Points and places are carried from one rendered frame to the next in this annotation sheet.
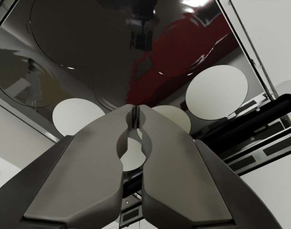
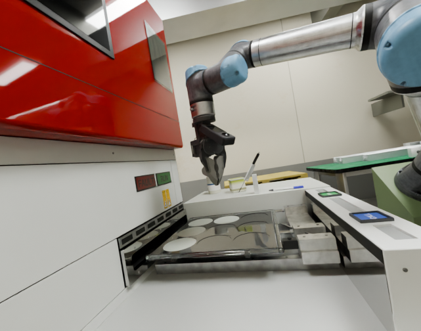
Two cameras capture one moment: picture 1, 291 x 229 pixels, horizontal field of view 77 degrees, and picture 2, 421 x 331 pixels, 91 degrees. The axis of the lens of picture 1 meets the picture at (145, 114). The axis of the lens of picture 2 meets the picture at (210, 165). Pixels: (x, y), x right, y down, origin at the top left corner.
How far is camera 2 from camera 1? 0.58 m
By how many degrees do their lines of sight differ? 64
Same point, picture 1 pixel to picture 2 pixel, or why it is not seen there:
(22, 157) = (235, 201)
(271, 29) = (163, 300)
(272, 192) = (144, 208)
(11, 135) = (244, 207)
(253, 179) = (148, 215)
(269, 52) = (153, 295)
